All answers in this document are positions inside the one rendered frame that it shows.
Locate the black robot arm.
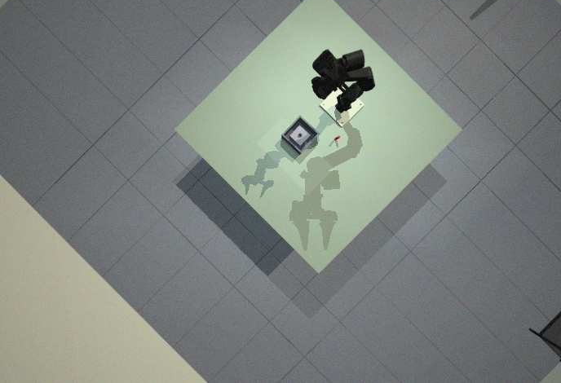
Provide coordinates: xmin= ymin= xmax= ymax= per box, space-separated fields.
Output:
xmin=311 ymin=49 xmax=375 ymax=113

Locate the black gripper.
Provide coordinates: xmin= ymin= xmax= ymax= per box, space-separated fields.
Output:
xmin=312 ymin=49 xmax=364 ymax=105

